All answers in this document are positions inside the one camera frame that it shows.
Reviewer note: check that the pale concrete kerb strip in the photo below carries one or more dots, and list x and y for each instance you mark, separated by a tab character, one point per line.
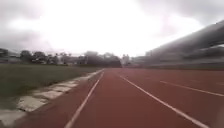
31	102

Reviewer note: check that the green grass field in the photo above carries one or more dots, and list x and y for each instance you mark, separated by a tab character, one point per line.
30	76

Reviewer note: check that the grey grandstand building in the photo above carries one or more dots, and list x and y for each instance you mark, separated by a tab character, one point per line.
195	50

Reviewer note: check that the pale building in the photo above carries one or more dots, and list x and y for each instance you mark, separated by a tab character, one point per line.
125	59

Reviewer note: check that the red running track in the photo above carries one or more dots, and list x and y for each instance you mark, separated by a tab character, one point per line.
116	103

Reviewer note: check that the row of trees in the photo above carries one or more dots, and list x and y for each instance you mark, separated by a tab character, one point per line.
66	58

